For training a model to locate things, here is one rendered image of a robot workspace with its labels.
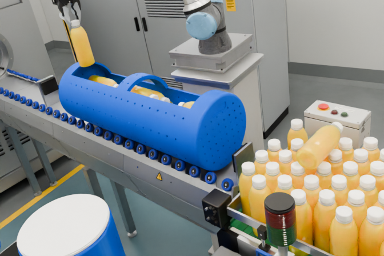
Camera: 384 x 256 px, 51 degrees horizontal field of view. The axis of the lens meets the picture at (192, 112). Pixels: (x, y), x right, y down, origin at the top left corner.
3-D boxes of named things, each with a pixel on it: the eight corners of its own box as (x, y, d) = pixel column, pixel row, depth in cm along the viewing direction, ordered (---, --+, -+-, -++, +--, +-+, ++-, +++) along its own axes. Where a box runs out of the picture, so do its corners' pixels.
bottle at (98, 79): (100, 75, 203) (123, 81, 191) (98, 89, 204) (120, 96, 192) (88, 74, 198) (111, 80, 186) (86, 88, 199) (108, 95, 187)
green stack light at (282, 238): (277, 221, 93) (275, 204, 90) (302, 232, 88) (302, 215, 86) (261, 239, 89) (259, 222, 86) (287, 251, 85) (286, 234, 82)
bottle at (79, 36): (87, 67, 181) (75, 27, 172) (76, 67, 184) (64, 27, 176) (98, 61, 186) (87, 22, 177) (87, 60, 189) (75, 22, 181)
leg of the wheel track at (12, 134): (40, 191, 320) (10, 122, 291) (43, 193, 316) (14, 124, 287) (33, 195, 317) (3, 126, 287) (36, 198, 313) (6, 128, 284)
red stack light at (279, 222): (275, 204, 90) (274, 191, 88) (302, 215, 86) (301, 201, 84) (259, 222, 86) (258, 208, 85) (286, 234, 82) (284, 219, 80)
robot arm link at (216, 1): (228, 21, 180) (224, -9, 174) (223, 31, 169) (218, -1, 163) (202, 23, 184) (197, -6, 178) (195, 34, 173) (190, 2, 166)
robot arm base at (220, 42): (206, 42, 191) (203, 22, 186) (236, 42, 185) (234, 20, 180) (193, 54, 179) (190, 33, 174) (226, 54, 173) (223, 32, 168)
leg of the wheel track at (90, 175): (116, 243, 256) (88, 162, 227) (122, 247, 253) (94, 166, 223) (108, 249, 253) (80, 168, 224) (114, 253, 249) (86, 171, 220)
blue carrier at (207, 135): (115, 99, 215) (97, 50, 200) (251, 142, 158) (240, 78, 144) (71, 128, 199) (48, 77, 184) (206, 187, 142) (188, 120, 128)
